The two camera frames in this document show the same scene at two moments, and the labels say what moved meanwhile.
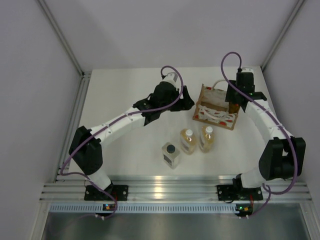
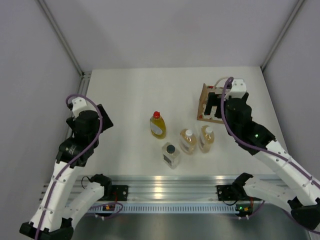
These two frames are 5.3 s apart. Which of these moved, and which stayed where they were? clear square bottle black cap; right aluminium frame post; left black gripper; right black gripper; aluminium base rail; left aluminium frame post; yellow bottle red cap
Moved: left black gripper; right black gripper; yellow bottle red cap
Stayed: right aluminium frame post; aluminium base rail; left aluminium frame post; clear square bottle black cap
